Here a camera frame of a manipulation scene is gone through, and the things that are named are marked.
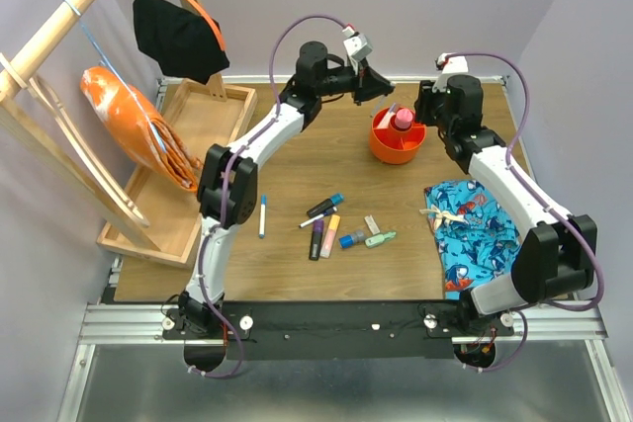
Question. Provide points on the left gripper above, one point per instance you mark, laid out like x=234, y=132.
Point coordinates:
x=367, y=84

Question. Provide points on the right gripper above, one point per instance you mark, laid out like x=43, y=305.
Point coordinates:
x=424, y=99

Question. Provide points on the pink cap glue stick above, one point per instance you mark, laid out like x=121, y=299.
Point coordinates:
x=403, y=119

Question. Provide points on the brown cap white marker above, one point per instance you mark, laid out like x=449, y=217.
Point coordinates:
x=385, y=121

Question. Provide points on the orange round organizer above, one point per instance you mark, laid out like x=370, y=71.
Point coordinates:
x=393, y=146

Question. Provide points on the blue cap black highlighter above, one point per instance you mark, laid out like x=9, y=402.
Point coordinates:
x=325, y=205

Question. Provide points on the blue cap white marker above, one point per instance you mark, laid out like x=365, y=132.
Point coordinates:
x=262, y=217

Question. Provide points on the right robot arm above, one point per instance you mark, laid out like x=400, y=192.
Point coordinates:
x=557, y=252

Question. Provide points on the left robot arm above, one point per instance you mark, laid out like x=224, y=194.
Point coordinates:
x=228, y=188

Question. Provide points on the small beige eraser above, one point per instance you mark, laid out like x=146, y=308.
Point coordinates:
x=372, y=225

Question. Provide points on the white marker thin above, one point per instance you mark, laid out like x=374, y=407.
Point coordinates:
x=328, y=212

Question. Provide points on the blue shark print shorts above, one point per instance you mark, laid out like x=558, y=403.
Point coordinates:
x=476, y=239

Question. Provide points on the green highlighter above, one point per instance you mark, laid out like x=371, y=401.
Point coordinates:
x=379, y=239

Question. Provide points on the blue cap grey glue stick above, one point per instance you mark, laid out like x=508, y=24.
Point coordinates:
x=352, y=238

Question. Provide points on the purple cap black highlighter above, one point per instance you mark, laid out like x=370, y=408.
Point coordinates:
x=316, y=239

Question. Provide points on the yellow cap pink highlighter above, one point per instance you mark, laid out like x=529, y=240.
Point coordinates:
x=329, y=237

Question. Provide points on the black cloth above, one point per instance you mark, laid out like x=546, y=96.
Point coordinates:
x=181, y=42

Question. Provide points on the orange tie-dye cloth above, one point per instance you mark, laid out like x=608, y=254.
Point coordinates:
x=121, y=118

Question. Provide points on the wooden tray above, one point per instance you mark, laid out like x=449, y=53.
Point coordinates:
x=200, y=115

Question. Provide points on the wooden clothes rack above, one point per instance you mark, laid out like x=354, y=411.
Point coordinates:
x=92, y=180

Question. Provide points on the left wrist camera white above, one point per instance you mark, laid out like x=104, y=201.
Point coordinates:
x=357, y=47

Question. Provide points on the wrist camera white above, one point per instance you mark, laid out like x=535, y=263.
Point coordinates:
x=357, y=47
x=448, y=65

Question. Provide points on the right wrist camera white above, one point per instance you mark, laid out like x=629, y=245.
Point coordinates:
x=448, y=65

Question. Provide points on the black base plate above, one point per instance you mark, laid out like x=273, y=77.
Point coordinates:
x=332, y=330

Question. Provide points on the aluminium rail frame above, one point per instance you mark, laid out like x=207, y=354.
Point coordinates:
x=556, y=368

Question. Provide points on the blue wire hanger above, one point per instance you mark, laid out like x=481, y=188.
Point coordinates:
x=108, y=64

